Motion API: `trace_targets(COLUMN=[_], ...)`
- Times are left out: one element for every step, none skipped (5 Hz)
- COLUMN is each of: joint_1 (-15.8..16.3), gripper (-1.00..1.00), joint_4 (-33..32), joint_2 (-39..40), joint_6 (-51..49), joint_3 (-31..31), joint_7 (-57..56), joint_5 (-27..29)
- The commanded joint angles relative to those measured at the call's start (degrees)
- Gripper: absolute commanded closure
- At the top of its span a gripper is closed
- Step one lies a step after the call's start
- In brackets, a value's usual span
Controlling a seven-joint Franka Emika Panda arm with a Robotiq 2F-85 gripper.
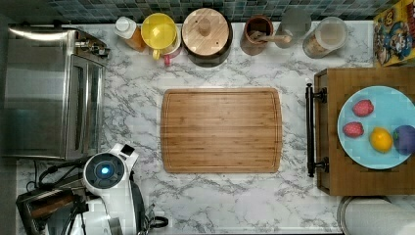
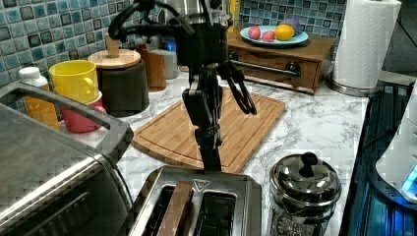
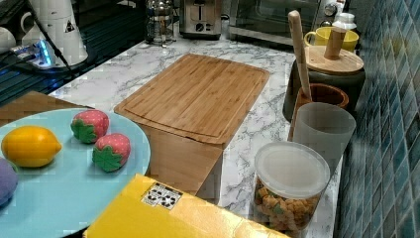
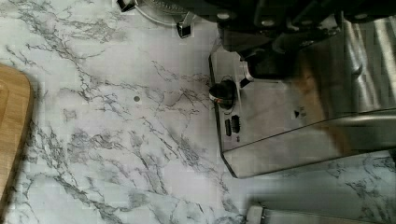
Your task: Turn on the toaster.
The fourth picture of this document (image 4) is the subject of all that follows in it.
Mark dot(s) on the stainless steel toaster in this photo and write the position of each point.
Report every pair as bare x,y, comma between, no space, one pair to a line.
337,101

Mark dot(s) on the white object bottom edge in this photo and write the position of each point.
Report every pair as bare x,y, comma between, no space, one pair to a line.
260,215

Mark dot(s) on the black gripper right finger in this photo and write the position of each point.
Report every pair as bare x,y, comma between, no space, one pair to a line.
274,61

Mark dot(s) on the bamboo cutting board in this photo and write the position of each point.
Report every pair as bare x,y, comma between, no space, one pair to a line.
16,106

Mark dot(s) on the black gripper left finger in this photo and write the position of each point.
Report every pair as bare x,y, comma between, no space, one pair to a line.
249,45

